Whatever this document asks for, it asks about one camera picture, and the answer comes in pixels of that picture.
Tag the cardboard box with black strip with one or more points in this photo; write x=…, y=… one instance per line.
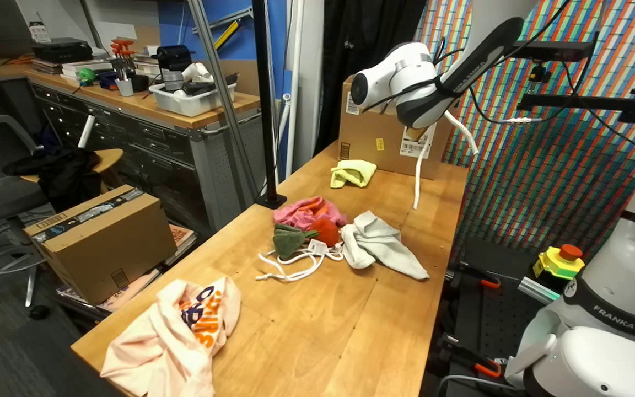
x=103, y=249

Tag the dark green cloth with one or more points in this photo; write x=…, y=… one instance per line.
x=287, y=241

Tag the orange toy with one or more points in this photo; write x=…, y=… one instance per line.
x=122, y=47

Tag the round wooden stool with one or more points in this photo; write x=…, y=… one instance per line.
x=110, y=158

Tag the yellow red emergency stop button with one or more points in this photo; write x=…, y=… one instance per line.
x=556, y=262

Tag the silver slanted pole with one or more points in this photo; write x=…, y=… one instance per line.
x=219, y=79

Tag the wooden top workbench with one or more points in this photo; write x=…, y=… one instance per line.
x=147, y=145

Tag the black bar camera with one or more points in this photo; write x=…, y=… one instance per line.
x=563, y=52

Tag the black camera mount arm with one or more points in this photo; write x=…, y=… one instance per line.
x=574, y=101

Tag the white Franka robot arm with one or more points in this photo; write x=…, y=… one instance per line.
x=405, y=73

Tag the green object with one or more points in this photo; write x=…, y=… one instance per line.
x=87, y=76

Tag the peach shirt with orange print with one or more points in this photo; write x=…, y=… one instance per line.
x=155, y=344

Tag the black upright pole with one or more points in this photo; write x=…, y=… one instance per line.
x=265, y=110

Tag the white plastic bin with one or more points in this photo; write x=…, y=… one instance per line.
x=186, y=101

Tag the light grey cloth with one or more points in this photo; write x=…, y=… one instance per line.
x=383, y=244

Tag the yellow level tool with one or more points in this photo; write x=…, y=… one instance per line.
x=224, y=36

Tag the black container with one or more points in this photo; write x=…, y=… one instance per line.
x=174, y=58

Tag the orange-red cloth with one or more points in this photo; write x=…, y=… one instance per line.
x=326, y=231

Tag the cardboard box with white label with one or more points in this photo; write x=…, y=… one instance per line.
x=368, y=140

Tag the black flat device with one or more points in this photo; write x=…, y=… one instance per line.
x=60, y=52

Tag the pink cloth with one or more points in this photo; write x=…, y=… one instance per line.
x=297, y=212

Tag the yellow-green cloth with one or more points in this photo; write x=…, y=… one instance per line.
x=353, y=173

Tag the black bag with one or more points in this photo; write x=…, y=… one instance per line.
x=66, y=177

